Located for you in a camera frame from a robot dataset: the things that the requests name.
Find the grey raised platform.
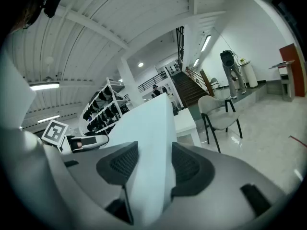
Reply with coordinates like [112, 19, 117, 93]
[213, 83, 269, 105]

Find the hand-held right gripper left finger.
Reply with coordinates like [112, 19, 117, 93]
[43, 141, 140, 226]

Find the black head-worn camera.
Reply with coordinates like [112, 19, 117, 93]
[42, 0, 62, 19]

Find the beige chair with black legs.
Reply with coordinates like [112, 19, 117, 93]
[197, 95, 244, 153]

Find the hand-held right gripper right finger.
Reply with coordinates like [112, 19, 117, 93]
[153, 141, 288, 230]

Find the white cylindrical bin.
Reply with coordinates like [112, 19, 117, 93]
[239, 60, 259, 89]

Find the grey lectern stand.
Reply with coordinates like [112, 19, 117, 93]
[268, 59, 296, 102]

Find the white item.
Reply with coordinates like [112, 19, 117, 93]
[105, 92, 177, 227]

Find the grey folding chair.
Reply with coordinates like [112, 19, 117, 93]
[210, 77, 221, 90]

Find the white shelf rack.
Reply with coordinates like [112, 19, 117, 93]
[78, 77, 132, 137]

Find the white table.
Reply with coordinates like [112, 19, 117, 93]
[173, 107, 202, 148]

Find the dark brown staircase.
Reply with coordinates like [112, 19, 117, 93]
[170, 67, 215, 108]

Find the red floor tape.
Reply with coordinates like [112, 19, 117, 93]
[288, 135, 307, 149]

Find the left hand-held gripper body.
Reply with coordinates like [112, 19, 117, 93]
[41, 119, 109, 153]

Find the black balcony railing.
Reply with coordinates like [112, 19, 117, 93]
[137, 70, 166, 92]

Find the group of black headsets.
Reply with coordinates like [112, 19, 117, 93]
[83, 86, 130, 133]

